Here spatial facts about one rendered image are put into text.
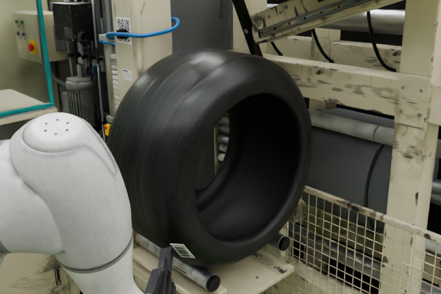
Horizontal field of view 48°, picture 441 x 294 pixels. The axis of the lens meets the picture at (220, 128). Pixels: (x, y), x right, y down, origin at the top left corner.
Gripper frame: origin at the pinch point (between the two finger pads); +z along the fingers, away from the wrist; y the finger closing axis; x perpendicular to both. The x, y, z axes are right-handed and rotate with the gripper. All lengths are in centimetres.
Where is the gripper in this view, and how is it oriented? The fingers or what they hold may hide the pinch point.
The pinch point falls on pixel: (165, 261)
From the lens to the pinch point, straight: 121.2
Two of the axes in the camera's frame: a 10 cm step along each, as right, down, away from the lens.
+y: 3.9, 7.2, 5.8
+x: 9.2, -2.9, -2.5
